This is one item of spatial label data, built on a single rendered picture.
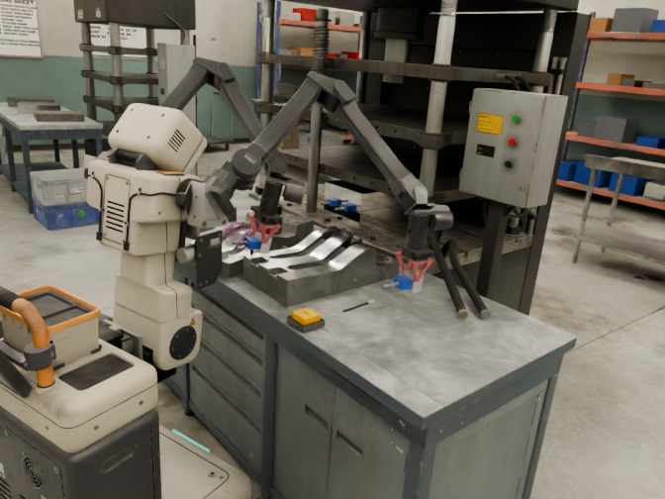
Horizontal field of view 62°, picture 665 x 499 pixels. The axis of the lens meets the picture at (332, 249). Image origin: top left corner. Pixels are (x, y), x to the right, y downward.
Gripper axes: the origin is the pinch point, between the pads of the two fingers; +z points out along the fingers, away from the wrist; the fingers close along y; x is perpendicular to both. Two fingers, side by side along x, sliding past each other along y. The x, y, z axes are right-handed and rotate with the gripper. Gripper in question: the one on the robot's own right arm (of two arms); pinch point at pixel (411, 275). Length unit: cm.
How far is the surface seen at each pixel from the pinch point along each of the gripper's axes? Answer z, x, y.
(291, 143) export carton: 62, -271, 581
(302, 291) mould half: 10.7, 23.6, 23.0
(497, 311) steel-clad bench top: 14.1, -32.1, -7.9
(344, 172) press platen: -8, -41, 101
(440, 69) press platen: -58, -41, 44
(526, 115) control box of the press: -46, -59, 17
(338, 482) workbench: 59, 26, -9
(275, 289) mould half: 11.2, 30.3, 28.3
